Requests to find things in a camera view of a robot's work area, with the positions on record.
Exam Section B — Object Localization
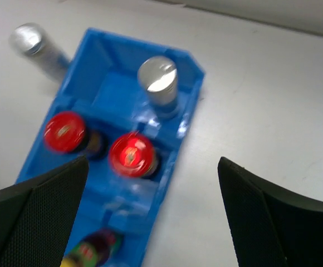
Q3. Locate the red-lid sauce jar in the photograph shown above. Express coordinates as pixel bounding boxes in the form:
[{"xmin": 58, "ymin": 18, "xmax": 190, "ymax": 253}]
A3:
[
  {"xmin": 43, "ymin": 111, "xmax": 108, "ymax": 159},
  {"xmin": 108, "ymin": 131, "xmax": 159, "ymax": 179}
]

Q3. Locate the silver-capped spice shaker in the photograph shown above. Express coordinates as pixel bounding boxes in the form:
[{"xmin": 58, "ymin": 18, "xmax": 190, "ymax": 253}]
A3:
[
  {"xmin": 8, "ymin": 22, "xmax": 70, "ymax": 83},
  {"xmin": 138, "ymin": 56, "xmax": 179, "ymax": 119}
]

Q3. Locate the blue bin far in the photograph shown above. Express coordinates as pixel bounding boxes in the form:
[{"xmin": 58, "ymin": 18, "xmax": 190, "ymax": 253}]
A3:
[{"xmin": 56, "ymin": 28, "xmax": 204, "ymax": 139}]

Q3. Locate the yellow-cap sauce bottle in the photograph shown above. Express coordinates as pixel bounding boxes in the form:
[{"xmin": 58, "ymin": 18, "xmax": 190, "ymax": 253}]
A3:
[{"xmin": 60, "ymin": 228, "xmax": 123, "ymax": 267}]

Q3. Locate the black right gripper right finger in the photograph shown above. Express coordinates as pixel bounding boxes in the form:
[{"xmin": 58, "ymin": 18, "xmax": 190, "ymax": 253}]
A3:
[{"xmin": 218, "ymin": 157, "xmax": 323, "ymax": 266}]

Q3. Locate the blue bin near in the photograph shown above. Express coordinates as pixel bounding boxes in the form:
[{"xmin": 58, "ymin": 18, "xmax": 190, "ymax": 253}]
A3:
[{"xmin": 65, "ymin": 179, "xmax": 169, "ymax": 266}]

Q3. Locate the blue bin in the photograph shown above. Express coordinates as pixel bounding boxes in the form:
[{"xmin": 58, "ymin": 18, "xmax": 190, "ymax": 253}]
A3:
[
  {"xmin": 56, "ymin": 28, "xmax": 204, "ymax": 139},
  {"xmin": 65, "ymin": 179, "xmax": 169, "ymax": 266},
  {"xmin": 17, "ymin": 101, "xmax": 187, "ymax": 209}
]

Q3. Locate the blue bin middle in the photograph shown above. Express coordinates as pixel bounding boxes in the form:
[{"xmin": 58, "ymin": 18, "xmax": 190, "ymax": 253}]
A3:
[{"xmin": 17, "ymin": 101, "xmax": 187, "ymax": 209}]

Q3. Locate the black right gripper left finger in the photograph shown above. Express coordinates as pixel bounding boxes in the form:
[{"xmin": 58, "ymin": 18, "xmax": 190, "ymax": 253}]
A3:
[{"xmin": 0, "ymin": 156, "xmax": 89, "ymax": 266}]

